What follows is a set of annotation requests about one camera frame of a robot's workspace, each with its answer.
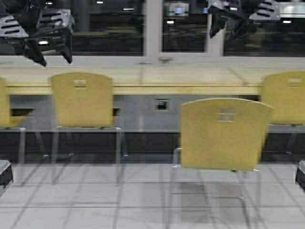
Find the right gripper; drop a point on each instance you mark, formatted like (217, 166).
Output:
(239, 13)

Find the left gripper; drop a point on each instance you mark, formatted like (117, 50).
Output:
(35, 19)

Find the yellow wooden chair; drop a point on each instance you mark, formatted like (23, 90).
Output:
(221, 134)
(12, 119)
(285, 92)
(85, 100)

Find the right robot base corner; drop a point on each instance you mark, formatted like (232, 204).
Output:
(300, 175)

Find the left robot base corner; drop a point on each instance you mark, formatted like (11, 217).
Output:
(6, 174)

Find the long wooden counter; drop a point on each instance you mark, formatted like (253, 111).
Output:
(147, 80)

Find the wall power outlet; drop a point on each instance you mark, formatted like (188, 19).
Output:
(161, 105)

